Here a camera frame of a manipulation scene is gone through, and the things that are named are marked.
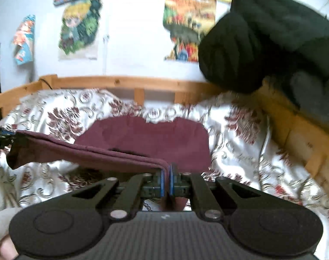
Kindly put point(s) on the maroon garment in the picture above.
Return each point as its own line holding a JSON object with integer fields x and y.
{"x": 122, "y": 144}

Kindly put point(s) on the wooden bed frame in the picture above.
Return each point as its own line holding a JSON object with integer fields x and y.
{"x": 302, "y": 136}

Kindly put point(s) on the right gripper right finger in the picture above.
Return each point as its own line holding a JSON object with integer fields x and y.
{"x": 193, "y": 187}

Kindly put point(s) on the black plush pillow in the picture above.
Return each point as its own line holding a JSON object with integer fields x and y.
{"x": 279, "y": 40}

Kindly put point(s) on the small colourful poster left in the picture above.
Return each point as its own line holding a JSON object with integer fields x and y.
{"x": 24, "y": 41}

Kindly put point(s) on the floral satin bedspread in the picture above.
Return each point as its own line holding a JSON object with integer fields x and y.
{"x": 238, "y": 135}

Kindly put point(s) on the green anime wall poster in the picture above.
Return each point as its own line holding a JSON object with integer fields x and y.
{"x": 79, "y": 30}

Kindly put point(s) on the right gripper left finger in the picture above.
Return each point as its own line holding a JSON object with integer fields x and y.
{"x": 133, "y": 189}

